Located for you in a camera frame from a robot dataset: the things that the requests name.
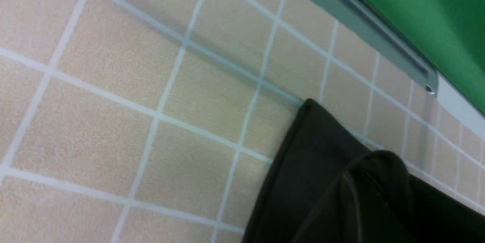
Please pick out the dark gray long-sleeve shirt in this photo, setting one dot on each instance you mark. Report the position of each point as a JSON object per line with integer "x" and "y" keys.
{"x": 324, "y": 186}

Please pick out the beige checkered table mat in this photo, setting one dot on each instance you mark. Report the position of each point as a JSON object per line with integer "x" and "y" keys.
{"x": 127, "y": 121}

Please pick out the gray metal base bar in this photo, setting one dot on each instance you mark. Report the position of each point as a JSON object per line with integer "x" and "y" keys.
{"x": 372, "y": 27}

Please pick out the green backdrop cloth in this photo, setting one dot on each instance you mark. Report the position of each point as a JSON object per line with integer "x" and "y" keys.
{"x": 449, "y": 33}

